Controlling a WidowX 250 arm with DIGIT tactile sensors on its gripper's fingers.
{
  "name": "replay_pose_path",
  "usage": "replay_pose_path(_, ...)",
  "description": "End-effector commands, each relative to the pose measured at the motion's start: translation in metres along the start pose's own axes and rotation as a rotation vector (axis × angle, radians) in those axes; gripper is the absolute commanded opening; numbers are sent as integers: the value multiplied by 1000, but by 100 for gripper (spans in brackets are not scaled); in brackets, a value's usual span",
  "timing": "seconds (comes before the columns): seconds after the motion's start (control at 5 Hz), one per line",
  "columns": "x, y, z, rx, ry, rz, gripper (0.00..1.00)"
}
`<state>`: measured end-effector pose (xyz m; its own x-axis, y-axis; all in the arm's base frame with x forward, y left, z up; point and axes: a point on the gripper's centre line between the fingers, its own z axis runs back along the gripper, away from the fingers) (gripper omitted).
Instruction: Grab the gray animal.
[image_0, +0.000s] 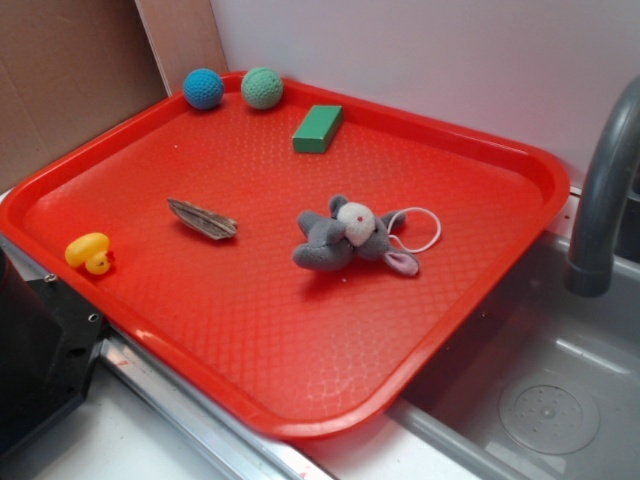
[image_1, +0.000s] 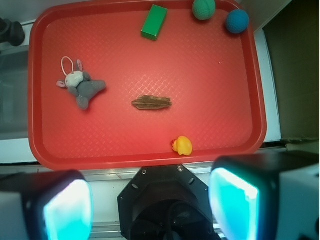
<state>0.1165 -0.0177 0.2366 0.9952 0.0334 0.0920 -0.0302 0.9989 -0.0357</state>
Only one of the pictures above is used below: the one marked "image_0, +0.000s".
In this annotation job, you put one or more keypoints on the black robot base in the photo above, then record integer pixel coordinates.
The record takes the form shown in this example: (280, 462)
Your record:
(50, 338)

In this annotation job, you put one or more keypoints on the gray plush mouse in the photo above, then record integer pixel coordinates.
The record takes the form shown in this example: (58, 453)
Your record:
(352, 230)

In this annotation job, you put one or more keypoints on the red plastic tray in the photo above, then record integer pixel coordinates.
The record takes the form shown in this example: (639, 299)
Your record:
(292, 353)

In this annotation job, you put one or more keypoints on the green wooden block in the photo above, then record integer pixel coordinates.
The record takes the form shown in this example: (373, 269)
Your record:
(318, 129)

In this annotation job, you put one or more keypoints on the brown wood piece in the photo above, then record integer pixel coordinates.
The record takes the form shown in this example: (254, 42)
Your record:
(210, 224)

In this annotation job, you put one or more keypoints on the green textured ball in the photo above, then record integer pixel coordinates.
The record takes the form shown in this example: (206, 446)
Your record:
(262, 88)

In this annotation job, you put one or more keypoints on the blue textured ball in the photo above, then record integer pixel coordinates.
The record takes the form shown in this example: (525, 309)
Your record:
(203, 89)

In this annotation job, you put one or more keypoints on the yellow rubber duck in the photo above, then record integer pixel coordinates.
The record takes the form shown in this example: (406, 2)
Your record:
(92, 251)

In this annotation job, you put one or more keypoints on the light wooden board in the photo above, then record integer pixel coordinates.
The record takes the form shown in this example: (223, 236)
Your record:
(183, 36)

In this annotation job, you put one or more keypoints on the gray toy sink basin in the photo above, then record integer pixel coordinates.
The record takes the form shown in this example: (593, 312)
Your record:
(537, 383)

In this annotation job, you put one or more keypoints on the gray toy faucet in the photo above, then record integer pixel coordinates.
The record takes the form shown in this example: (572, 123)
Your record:
(607, 221)

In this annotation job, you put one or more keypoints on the brown cardboard panel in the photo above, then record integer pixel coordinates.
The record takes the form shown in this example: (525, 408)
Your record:
(70, 70)

